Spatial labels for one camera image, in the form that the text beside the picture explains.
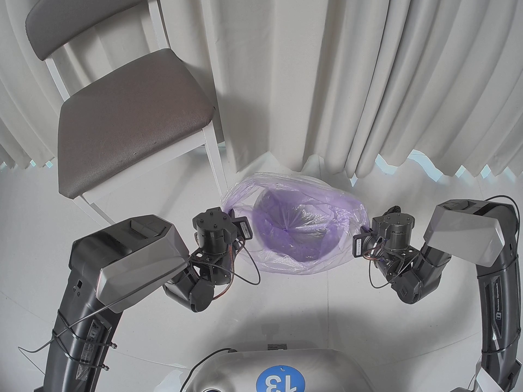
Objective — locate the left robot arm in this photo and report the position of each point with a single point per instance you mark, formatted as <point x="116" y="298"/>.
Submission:
<point x="135" y="259"/>

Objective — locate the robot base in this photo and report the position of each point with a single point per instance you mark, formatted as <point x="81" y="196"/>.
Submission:
<point x="229" y="370"/>

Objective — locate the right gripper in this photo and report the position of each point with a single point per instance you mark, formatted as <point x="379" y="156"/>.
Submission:
<point x="359" y="244"/>

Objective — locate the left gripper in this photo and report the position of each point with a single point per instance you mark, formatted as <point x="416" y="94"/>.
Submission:
<point x="244" y="230"/>

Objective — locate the white chair grey seat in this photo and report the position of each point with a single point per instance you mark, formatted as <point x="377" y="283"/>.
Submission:
<point x="130" y="108"/>

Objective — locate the white curtain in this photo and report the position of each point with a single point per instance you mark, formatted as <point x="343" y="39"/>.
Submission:
<point x="278" y="76"/>
<point x="429" y="76"/>

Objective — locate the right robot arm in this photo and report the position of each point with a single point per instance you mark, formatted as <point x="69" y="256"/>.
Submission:
<point x="465" y="231"/>

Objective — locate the purple plastic bag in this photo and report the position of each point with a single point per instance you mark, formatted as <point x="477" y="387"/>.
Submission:
<point x="286" y="219"/>

